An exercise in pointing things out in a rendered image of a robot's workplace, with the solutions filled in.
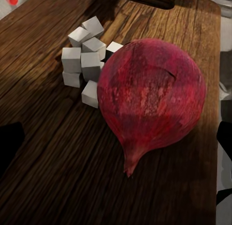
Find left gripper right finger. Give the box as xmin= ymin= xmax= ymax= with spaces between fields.
xmin=217 ymin=121 xmax=232 ymax=159

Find cutting board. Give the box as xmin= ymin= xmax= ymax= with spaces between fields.
xmin=0 ymin=0 xmax=222 ymax=225

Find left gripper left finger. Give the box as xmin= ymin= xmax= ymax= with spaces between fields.
xmin=0 ymin=122 xmax=25 ymax=179

